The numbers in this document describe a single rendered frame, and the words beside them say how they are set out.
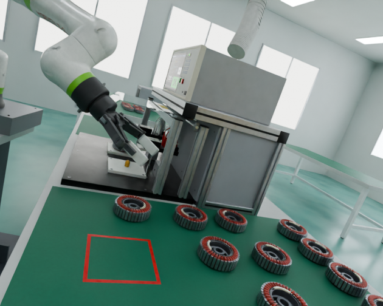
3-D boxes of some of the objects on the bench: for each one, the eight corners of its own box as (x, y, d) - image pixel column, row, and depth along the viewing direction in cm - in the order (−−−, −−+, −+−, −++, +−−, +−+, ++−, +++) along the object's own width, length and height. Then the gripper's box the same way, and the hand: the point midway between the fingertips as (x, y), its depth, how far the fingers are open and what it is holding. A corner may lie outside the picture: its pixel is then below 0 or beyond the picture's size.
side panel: (196, 207, 102) (224, 127, 95) (194, 203, 104) (220, 125, 97) (256, 216, 112) (286, 144, 105) (253, 212, 114) (281, 142, 107)
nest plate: (107, 172, 102) (108, 169, 102) (107, 159, 116) (107, 156, 116) (145, 178, 108) (146, 176, 107) (141, 166, 121) (141, 163, 121)
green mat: (-54, 427, 28) (-54, 425, 28) (52, 186, 84) (52, 185, 84) (447, 361, 62) (448, 360, 62) (286, 220, 117) (287, 220, 117)
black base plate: (60, 184, 86) (61, 178, 86) (78, 135, 144) (79, 132, 144) (192, 204, 103) (194, 199, 103) (161, 153, 161) (162, 150, 161)
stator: (106, 215, 77) (109, 203, 76) (120, 200, 88) (123, 190, 87) (143, 227, 77) (146, 215, 76) (152, 211, 88) (155, 201, 87)
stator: (231, 251, 79) (236, 240, 78) (239, 277, 68) (244, 265, 67) (196, 241, 78) (199, 230, 77) (197, 266, 67) (201, 254, 66)
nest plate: (107, 153, 124) (107, 150, 124) (107, 144, 138) (107, 141, 138) (138, 159, 130) (139, 156, 129) (135, 150, 143) (136, 147, 143)
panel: (194, 200, 102) (219, 125, 95) (162, 149, 162) (175, 101, 155) (197, 201, 102) (222, 126, 96) (163, 150, 162) (177, 102, 155)
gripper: (107, 110, 89) (152, 157, 91) (66, 115, 65) (128, 178, 67) (122, 95, 88) (167, 142, 89) (86, 93, 63) (149, 158, 65)
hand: (148, 155), depth 78 cm, fingers open, 13 cm apart
